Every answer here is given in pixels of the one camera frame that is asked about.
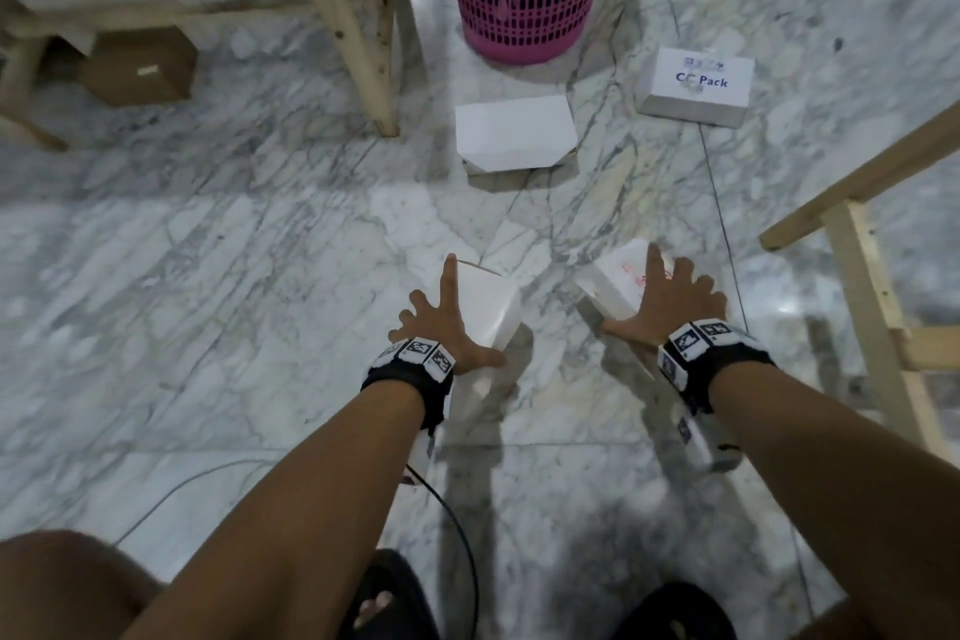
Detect black left wristband with markers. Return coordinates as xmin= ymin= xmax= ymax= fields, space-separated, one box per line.
xmin=360 ymin=336 xmax=458 ymax=436

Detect thin grey cable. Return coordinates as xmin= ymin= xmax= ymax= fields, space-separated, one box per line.
xmin=112 ymin=457 xmax=280 ymax=548

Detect person's left leg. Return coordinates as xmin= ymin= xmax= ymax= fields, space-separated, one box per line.
xmin=0 ymin=530 xmax=165 ymax=640

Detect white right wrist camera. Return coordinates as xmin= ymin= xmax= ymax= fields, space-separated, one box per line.
xmin=673 ymin=403 xmax=745 ymax=476

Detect black right wristband with markers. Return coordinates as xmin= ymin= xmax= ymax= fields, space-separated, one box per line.
xmin=656 ymin=317 xmax=777 ymax=416

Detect person's right hand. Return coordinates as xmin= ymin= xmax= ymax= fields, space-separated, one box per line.
xmin=602 ymin=243 xmax=729 ymax=354

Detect person's right forearm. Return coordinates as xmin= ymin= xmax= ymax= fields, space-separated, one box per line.
xmin=708 ymin=360 xmax=960 ymax=640

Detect black wristband with markers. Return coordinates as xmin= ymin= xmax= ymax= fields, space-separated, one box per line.
xmin=656 ymin=317 xmax=777 ymax=416
xmin=360 ymin=336 xmax=458 ymax=436

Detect wooden frame with slanted beam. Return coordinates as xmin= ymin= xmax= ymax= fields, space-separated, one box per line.
xmin=758 ymin=99 xmax=960 ymax=470

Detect person's left forearm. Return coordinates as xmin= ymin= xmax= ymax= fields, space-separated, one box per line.
xmin=122 ymin=380 xmax=429 ymax=640

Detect brown cardboard box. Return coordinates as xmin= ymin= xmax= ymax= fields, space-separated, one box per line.
xmin=78 ymin=26 xmax=201 ymax=110

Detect white box with printed label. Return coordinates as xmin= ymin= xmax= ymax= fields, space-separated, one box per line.
xmin=635 ymin=46 xmax=756 ymax=130

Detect black left sandal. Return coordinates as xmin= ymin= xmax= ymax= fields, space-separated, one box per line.
xmin=336 ymin=548 xmax=441 ymax=640

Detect wooden frame with crossbar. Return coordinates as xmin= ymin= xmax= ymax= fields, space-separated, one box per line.
xmin=0 ymin=0 xmax=404 ymax=155

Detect black right sandal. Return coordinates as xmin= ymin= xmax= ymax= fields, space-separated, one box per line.
xmin=610 ymin=581 xmax=741 ymax=640

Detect black cable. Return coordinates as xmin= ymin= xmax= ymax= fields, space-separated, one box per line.
xmin=405 ymin=463 xmax=482 ymax=640

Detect white folded carton box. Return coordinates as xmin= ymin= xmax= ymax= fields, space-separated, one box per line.
xmin=454 ymin=95 xmax=579 ymax=176

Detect white carton box red marks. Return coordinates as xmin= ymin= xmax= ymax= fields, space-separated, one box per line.
xmin=574 ymin=237 xmax=678 ymax=380

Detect black sandal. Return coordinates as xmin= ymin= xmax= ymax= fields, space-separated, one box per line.
xmin=610 ymin=581 xmax=741 ymax=640
xmin=336 ymin=548 xmax=441 ymax=640

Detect person's left hand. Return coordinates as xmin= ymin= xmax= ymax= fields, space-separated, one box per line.
xmin=387 ymin=253 xmax=508 ymax=375

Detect plain white carton box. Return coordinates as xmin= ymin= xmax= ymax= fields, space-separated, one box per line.
xmin=447 ymin=260 xmax=524 ymax=426

